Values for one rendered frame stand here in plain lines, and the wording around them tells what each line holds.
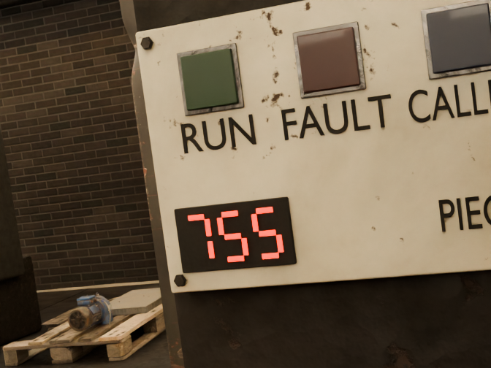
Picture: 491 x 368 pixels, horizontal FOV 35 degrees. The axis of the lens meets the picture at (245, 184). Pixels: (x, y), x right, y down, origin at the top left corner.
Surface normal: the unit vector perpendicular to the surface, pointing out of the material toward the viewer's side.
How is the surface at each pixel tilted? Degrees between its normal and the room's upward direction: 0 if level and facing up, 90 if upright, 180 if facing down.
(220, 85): 90
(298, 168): 90
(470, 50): 90
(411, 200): 90
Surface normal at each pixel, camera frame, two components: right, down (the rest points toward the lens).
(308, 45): -0.30, 0.09
